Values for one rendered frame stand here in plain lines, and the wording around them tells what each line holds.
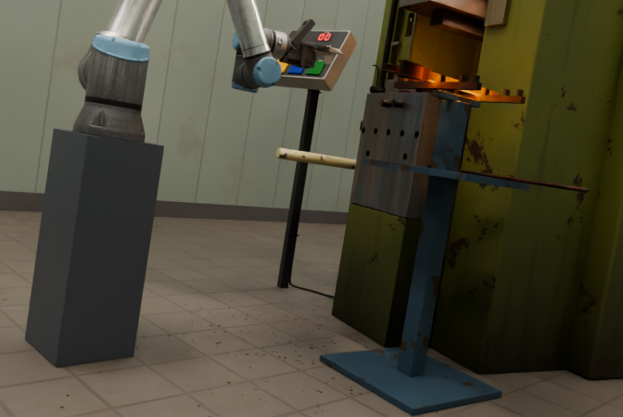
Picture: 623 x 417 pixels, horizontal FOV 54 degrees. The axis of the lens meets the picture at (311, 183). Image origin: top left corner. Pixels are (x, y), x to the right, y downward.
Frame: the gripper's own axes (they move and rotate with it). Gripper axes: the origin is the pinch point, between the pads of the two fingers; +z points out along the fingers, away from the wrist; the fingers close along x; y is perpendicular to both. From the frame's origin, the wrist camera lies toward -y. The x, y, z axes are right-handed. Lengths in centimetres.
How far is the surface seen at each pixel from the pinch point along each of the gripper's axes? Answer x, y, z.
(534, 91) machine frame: 49, 5, 50
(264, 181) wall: -276, 66, 108
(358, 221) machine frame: -7, 60, 27
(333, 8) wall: -289, -92, 153
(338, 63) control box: -40.3, -3.9, 25.8
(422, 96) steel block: 19.8, 10.7, 27.0
